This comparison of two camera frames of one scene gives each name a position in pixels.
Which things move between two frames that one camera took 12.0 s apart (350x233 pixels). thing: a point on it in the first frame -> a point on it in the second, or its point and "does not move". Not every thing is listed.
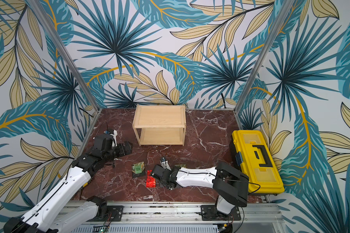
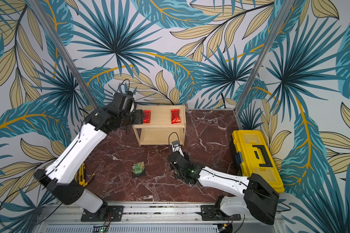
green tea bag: (138, 167) does not move
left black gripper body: (119, 150) -> (137, 118)
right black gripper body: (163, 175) -> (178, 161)
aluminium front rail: (186, 218) does not move
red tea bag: (150, 182) -> (147, 114)
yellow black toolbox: (252, 156) does not move
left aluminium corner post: (55, 40) does not move
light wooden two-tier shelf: (160, 124) does not move
